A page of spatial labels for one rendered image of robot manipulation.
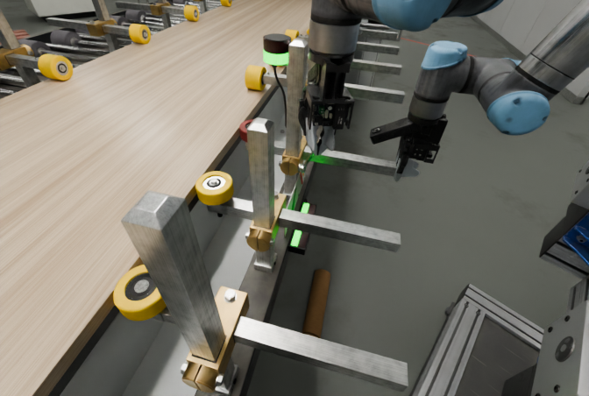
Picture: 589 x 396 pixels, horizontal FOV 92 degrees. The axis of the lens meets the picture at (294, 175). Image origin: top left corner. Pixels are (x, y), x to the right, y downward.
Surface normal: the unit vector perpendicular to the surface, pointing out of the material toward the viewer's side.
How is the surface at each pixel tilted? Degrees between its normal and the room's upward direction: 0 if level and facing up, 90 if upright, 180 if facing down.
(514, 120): 90
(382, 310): 0
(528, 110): 90
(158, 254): 90
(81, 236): 0
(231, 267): 0
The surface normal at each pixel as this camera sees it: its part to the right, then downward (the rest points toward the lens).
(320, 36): -0.61, 0.49
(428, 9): 0.49, 0.58
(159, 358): 0.04, -0.76
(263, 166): -0.24, 0.62
